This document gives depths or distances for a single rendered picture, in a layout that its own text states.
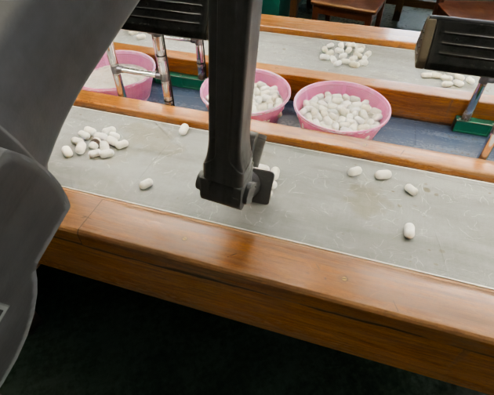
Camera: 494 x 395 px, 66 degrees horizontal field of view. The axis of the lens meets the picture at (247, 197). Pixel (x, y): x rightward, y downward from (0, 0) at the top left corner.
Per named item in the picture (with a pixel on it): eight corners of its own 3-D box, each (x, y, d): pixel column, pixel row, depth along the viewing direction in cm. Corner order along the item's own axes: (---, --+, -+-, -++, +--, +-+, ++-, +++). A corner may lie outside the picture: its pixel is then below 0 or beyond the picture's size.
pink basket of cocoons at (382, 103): (379, 169, 100) (389, 139, 93) (281, 150, 106) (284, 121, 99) (384, 115, 118) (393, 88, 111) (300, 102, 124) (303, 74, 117)
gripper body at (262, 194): (227, 163, 78) (216, 162, 71) (275, 172, 76) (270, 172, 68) (221, 194, 78) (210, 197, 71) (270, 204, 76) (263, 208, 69)
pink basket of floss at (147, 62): (170, 105, 122) (165, 77, 116) (85, 125, 114) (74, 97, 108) (148, 70, 139) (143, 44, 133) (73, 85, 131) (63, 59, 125)
